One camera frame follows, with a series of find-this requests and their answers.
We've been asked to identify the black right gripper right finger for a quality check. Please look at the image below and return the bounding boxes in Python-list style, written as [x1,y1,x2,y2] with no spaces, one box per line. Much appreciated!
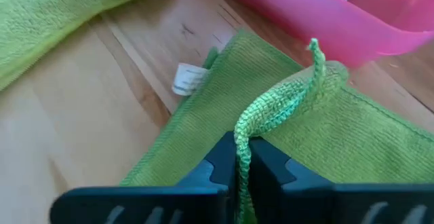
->
[248,136,434,224]

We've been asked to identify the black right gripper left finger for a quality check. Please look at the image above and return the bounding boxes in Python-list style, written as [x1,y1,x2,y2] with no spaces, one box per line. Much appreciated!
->
[50,130,239,224]

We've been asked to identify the pink plastic bin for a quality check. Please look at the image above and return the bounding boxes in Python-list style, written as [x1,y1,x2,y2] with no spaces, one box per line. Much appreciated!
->
[210,0,434,70]

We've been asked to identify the lime green microfiber towel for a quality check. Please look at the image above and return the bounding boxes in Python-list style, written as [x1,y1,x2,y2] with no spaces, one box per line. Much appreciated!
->
[0,0,164,93]

